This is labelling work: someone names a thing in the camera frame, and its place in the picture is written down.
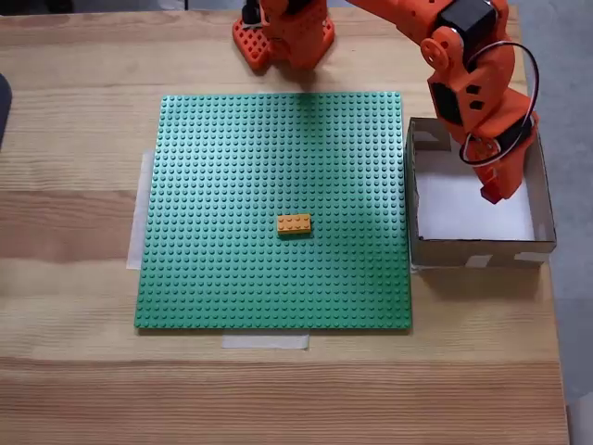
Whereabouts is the open cardboard box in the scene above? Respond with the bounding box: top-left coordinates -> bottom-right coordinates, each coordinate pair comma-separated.
405,116 -> 558,270

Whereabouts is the yellow lego block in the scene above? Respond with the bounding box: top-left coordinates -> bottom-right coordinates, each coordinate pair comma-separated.
276,213 -> 312,237

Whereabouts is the green lego baseplate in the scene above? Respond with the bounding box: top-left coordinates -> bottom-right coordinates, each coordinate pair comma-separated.
132,91 -> 413,331

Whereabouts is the white paper sheet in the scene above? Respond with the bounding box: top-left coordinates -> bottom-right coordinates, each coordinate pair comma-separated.
413,150 -> 538,241

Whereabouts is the black rounded object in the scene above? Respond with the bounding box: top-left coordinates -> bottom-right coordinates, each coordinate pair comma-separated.
0,72 -> 14,152

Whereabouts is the white red black servo cable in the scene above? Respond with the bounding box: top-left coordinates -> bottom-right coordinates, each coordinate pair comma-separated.
458,40 -> 541,167

